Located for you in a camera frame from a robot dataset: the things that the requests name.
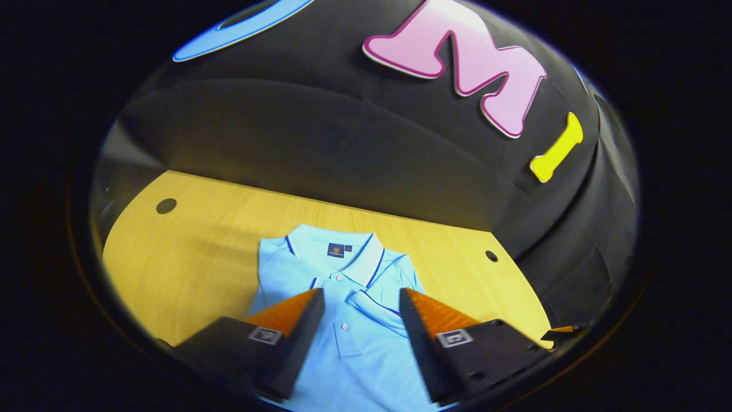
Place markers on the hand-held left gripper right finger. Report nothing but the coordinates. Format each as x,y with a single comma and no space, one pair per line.
420,349

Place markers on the light blue T-shirt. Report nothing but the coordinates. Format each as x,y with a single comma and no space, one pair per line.
354,343

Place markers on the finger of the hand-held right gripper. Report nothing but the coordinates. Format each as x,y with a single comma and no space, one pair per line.
563,332

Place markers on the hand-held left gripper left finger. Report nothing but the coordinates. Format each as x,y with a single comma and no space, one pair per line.
297,343

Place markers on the black backdrop cloth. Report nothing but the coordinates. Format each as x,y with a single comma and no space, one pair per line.
314,143

